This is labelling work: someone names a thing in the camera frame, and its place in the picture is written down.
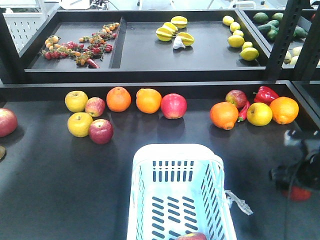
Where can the white garlic bulb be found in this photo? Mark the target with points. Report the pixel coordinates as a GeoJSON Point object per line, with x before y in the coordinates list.
{"type": "Point", "coordinates": [178, 43]}

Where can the clear plastic tag strip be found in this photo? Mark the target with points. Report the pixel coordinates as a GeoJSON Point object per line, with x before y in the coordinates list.
{"type": "Point", "coordinates": [242, 205]}

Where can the yellow apple back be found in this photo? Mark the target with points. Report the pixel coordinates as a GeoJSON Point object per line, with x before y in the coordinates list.
{"type": "Point", "coordinates": [76, 101]}

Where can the dark red apple left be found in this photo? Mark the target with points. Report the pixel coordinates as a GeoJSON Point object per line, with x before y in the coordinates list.
{"type": "Point", "coordinates": [101, 131]}

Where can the orange back far left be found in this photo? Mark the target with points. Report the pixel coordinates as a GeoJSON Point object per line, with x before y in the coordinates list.
{"type": "Point", "coordinates": [118, 99]}

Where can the light blue plastic basket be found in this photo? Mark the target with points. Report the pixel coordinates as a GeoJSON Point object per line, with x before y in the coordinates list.
{"type": "Point", "coordinates": [178, 189]}

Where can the orange of group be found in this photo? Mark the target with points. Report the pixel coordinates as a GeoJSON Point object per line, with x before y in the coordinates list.
{"type": "Point", "coordinates": [224, 115]}
{"type": "Point", "coordinates": [284, 110]}

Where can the dark red apple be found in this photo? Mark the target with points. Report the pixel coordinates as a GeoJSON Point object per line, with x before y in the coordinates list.
{"type": "Point", "coordinates": [236, 97]}
{"type": "Point", "coordinates": [101, 131]}

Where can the yellow starfruit top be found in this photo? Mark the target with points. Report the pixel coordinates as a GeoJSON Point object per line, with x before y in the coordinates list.
{"type": "Point", "coordinates": [180, 22]}

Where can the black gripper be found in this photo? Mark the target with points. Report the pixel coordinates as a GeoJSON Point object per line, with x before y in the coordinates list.
{"type": "Point", "coordinates": [305, 173]}

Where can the red bell pepper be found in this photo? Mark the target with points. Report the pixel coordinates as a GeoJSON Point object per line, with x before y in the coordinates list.
{"type": "Point", "coordinates": [265, 95]}

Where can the black wooden display stand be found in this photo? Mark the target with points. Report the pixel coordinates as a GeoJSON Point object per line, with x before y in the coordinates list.
{"type": "Point", "coordinates": [55, 186]}

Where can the dark red apple behind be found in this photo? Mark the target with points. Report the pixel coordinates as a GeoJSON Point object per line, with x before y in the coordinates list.
{"type": "Point", "coordinates": [236, 97]}

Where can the cherry tomato vine cluster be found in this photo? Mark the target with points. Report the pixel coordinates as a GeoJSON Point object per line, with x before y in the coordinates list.
{"type": "Point", "coordinates": [86, 50]}

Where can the brown round object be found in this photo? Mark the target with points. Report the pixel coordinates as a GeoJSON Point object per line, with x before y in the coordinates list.
{"type": "Point", "coordinates": [3, 152]}

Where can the yellow apple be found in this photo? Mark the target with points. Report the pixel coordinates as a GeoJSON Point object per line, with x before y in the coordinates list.
{"type": "Point", "coordinates": [78, 124]}
{"type": "Point", "coordinates": [76, 101]}

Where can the red chili pepper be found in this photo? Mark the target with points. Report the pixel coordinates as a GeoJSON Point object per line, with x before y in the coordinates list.
{"type": "Point", "coordinates": [242, 115]}

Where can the yellow orange fruit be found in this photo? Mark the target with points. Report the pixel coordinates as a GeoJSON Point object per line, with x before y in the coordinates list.
{"type": "Point", "coordinates": [259, 114]}

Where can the orange right of group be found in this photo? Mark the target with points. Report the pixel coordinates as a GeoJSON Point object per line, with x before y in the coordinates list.
{"type": "Point", "coordinates": [284, 110]}

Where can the small pink apple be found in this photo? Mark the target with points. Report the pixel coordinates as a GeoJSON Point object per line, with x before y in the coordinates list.
{"type": "Point", "coordinates": [95, 107]}

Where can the yellow apple front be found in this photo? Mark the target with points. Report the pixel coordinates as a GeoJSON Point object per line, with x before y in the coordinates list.
{"type": "Point", "coordinates": [78, 124]}

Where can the orange left of group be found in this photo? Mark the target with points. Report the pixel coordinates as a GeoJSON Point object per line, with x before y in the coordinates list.
{"type": "Point", "coordinates": [224, 115]}

